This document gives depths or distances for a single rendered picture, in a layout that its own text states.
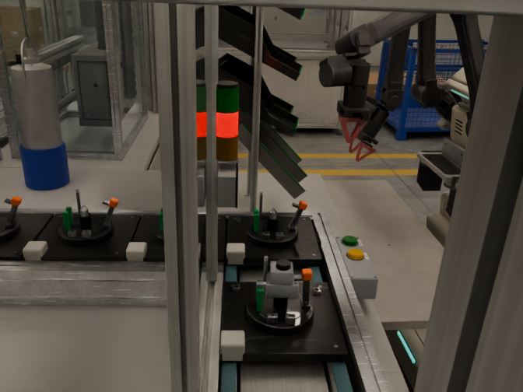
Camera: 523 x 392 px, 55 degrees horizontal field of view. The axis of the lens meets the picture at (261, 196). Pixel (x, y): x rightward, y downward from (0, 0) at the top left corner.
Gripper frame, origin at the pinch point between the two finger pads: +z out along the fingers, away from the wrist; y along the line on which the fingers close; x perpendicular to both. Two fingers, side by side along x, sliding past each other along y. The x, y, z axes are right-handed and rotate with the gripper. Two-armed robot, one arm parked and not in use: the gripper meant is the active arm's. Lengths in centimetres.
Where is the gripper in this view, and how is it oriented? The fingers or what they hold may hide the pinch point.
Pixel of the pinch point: (349, 139)
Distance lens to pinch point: 134.3
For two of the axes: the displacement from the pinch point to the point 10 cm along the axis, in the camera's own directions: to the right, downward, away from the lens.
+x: 10.0, 0.2, 0.6
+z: -0.4, 9.1, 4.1
